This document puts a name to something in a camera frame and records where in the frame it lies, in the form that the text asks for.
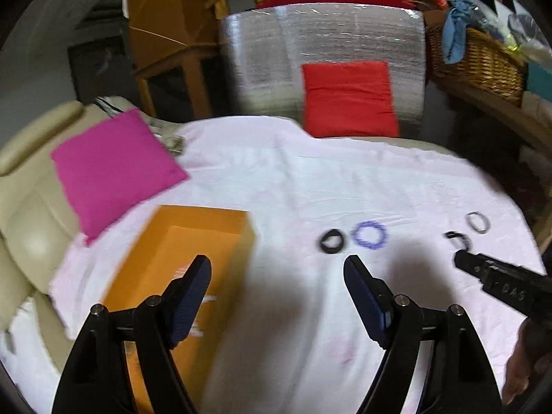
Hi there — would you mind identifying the right hand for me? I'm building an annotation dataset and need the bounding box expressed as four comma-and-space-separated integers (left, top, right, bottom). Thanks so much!
502, 319, 551, 405

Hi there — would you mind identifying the pink white bedspread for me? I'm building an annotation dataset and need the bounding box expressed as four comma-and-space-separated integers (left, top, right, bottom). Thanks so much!
0, 115, 546, 414

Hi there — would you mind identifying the wooden shelf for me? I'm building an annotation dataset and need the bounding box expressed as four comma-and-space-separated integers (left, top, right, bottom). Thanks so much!
431, 77, 552, 160

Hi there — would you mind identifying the blue cloth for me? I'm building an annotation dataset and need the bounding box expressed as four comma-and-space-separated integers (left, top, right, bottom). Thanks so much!
442, 0, 477, 66

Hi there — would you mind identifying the magenta cushion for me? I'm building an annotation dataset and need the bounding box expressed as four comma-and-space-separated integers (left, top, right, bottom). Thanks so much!
50, 108, 190, 244

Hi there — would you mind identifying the wicker basket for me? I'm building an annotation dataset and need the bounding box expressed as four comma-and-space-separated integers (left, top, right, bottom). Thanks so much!
426, 26, 527, 107

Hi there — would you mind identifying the thick black hair tie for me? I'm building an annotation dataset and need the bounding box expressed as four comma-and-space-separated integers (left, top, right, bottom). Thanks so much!
319, 228, 347, 255

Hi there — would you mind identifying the purple bead bracelet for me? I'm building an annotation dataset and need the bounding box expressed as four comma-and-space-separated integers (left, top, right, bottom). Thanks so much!
351, 219, 390, 251

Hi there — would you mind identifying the thin black hair tie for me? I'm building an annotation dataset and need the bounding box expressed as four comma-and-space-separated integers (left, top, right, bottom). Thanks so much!
443, 231, 474, 252

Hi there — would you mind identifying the silver bangle bracelet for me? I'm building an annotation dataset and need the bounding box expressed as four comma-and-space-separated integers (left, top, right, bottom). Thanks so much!
465, 210, 492, 235

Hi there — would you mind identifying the red cushion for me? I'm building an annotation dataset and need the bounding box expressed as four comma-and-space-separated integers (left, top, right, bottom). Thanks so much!
301, 61, 400, 138

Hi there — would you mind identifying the orange box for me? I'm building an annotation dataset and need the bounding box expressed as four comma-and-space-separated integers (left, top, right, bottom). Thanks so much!
104, 206, 255, 406

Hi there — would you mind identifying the silver foil insulation mat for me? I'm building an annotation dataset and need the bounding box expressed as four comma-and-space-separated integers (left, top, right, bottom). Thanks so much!
221, 3, 426, 138

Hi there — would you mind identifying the wooden chair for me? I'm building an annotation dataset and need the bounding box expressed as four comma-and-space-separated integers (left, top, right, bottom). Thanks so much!
126, 0, 266, 120

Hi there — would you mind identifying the beige leather couch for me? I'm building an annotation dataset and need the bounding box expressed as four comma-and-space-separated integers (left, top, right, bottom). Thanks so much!
0, 94, 140, 371

